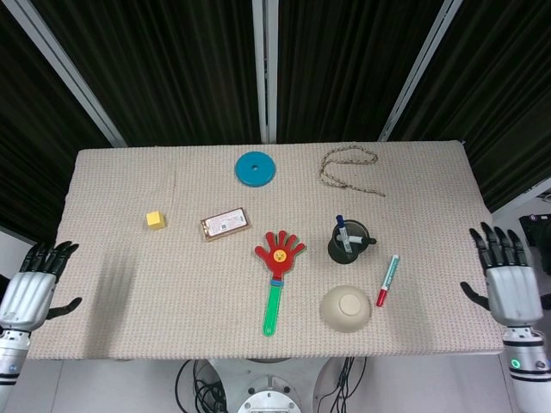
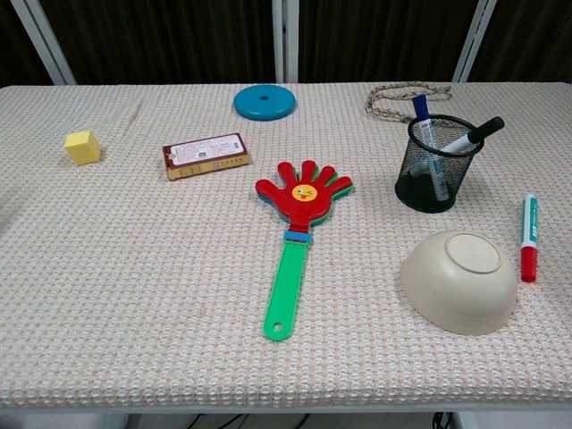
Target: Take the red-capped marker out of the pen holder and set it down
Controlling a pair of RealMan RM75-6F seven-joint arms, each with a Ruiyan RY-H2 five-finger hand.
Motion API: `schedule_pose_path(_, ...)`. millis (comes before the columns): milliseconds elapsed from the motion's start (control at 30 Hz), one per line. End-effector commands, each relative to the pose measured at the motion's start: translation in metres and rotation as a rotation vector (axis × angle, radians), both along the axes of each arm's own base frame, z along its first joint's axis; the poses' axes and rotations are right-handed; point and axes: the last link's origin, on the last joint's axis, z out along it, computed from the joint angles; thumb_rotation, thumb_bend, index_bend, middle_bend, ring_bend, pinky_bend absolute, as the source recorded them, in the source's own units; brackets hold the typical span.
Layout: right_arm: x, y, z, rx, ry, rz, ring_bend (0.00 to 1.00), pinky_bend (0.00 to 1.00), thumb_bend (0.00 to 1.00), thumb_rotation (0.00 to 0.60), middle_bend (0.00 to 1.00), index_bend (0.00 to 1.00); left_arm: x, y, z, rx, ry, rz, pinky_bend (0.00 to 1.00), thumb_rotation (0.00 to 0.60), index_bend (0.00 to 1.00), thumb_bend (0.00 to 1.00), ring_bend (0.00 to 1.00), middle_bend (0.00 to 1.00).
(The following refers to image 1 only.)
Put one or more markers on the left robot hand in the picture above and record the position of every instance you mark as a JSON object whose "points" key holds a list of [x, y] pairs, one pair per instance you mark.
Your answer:
{"points": [[28, 297]]}

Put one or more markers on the black cap marker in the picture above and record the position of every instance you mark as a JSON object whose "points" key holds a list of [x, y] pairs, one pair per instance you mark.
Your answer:
{"points": [[370, 240]]}

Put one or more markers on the white slanted frame post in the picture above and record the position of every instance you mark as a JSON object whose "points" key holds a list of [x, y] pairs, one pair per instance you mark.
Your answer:
{"points": [[419, 69], [64, 64]]}

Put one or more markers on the cream upturned bowl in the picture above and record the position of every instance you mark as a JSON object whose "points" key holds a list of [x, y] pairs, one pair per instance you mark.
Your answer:
{"points": [[344, 310]]}

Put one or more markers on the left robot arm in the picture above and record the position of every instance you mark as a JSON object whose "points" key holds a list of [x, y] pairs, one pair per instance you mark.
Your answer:
{"points": [[13, 357]]}

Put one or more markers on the black equipment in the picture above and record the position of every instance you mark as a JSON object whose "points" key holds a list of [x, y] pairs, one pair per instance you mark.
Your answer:
{"points": [[536, 241]]}

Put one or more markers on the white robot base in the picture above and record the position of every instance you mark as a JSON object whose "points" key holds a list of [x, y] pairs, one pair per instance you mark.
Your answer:
{"points": [[267, 400]]}

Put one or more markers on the white upright frame post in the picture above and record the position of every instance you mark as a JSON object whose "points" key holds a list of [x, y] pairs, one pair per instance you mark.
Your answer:
{"points": [[266, 69]]}

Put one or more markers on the red green hand clapper toy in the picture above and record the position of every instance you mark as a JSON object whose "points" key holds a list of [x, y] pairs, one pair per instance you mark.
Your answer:
{"points": [[280, 256]]}

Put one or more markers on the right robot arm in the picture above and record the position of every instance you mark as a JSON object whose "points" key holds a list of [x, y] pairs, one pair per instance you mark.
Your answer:
{"points": [[527, 370]]}

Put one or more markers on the beige woven tablecloth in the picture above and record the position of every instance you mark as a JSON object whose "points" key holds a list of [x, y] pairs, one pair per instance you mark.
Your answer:
{"points": [[172, 292]]}

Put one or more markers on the black cup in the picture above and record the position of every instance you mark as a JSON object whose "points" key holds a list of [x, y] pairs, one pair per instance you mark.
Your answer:
{"points": [[340, 256]]}

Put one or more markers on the red and green marker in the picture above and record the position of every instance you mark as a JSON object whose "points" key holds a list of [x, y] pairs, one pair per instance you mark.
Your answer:
{"points": [[388, 279]]}

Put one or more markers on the yellow cube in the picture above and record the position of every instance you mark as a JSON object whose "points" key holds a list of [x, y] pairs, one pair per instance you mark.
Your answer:
{"points": [[155, 220]]}

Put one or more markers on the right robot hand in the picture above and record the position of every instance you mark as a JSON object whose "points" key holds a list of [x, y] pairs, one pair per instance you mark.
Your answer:
{"points": [[512, 292]]}

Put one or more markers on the blue round disc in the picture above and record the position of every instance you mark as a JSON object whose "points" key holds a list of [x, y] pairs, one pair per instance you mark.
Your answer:
{"points": [[247, 172]]}

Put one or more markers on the blue and white marker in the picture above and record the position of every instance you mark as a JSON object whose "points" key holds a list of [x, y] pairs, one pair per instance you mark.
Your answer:
{"points": [[343, 234]]}

